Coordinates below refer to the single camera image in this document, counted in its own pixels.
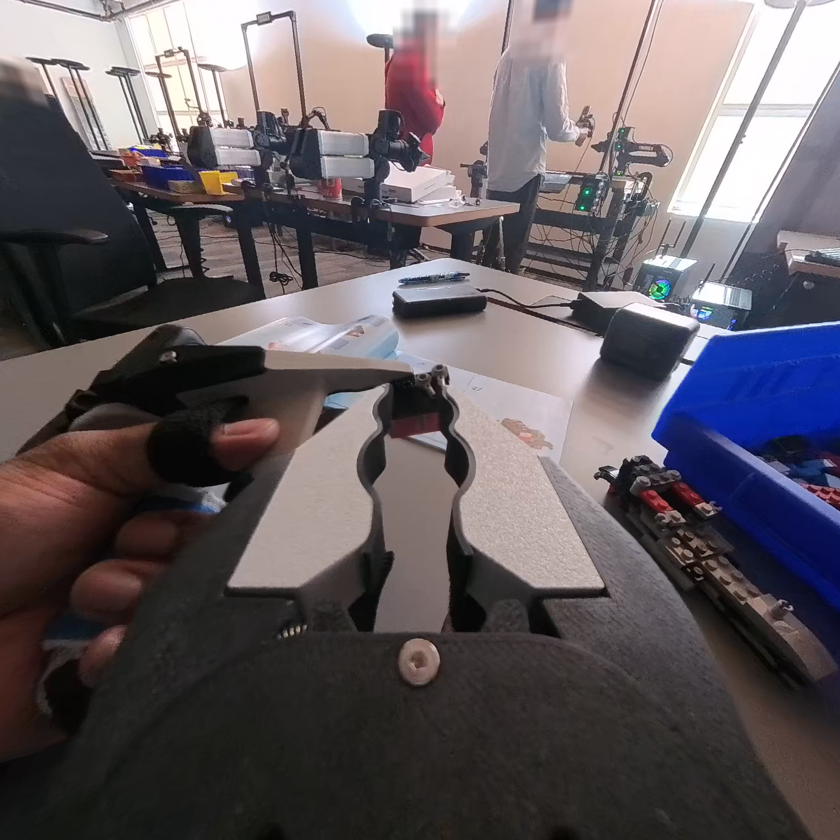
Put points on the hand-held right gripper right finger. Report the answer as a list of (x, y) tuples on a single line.
[(525, 525)]

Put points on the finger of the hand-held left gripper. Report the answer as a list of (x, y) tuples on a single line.
[(308, 387)]

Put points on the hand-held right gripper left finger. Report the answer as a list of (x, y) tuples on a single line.
[(308, 525)]

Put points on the black and red brick assembly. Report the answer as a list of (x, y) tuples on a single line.
[(420, 420)]

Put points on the small grey clip brick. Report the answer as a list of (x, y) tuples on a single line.
[(430, 380)]

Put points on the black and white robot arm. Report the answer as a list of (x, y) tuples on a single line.
[(334, 154), (223, 144)]

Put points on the grey desk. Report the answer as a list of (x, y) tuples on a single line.
[(525, 354)]

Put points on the person's left hand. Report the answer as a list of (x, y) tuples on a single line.
[(52, 525)]

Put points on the open brick instruction booklet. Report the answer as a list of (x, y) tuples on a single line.
[(512, 413)]

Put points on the black power bank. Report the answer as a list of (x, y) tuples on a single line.
[(439, 303)]

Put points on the grey black toy brick spaceship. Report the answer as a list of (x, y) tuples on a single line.
[(689, 538)]

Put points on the blue patterned pen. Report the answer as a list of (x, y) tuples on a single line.
[(433, 277)]

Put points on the yellow storage bin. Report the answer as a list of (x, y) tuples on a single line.
[(216, 184)]

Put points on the small blue storage bin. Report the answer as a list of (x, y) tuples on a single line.
[(167, 174)]

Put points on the black office chair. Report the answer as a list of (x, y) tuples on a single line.
[(65, 216)]

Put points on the red cup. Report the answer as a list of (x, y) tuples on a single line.
[(331, 187)]

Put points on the black cube-shaped device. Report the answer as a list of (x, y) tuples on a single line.
[(649, 341)]

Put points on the stack of white boxes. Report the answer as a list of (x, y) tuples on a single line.
[(413, 184)]

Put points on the long wooden table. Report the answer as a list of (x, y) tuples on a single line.
[(459, 210)]

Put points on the flat black power adapter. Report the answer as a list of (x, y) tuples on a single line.
[(610, 305)]

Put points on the large blue plastic bin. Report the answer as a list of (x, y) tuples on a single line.
[(754, 394)]

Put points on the computer tower with lit fan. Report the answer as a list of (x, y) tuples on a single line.
[(663, 285), (718, 305)]

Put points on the pile of loose toy bricks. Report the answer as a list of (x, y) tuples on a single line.
[(807, 466)]

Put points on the row of black floor lamps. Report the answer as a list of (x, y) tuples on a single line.
[(71, 65)]

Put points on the black robot workstation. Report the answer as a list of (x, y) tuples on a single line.
[(590, 193)]

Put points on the black keyboard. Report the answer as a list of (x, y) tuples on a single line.
[(823, 257)]

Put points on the bright window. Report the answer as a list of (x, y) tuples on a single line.
[(741, 164)]

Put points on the dark partition panel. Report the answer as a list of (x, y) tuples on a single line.
[(807, 184)]

